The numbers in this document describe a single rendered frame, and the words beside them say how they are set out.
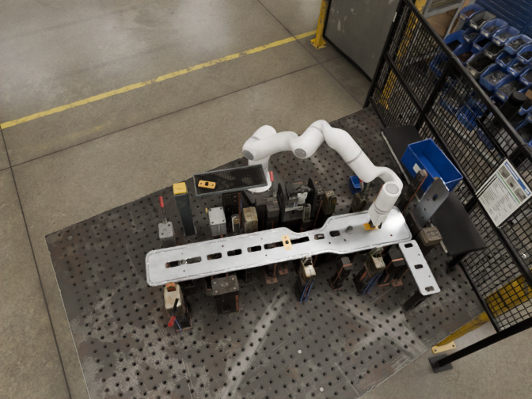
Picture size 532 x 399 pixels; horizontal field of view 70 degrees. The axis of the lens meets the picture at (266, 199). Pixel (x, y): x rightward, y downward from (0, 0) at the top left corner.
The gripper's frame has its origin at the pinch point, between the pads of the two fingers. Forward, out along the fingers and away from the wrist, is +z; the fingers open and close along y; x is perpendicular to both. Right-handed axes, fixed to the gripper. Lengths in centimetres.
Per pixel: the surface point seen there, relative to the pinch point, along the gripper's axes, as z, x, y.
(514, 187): -35, 54, 12
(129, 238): 34, -131, -36
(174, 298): -2, -105, 20
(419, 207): -4.1, 26.5, -1.9
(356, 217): 3.8, -5.5, -7.2
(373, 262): 0.1, -8.3, 21.0
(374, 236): 3.8, -0.1, 5.8
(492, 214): -14, 54, 14
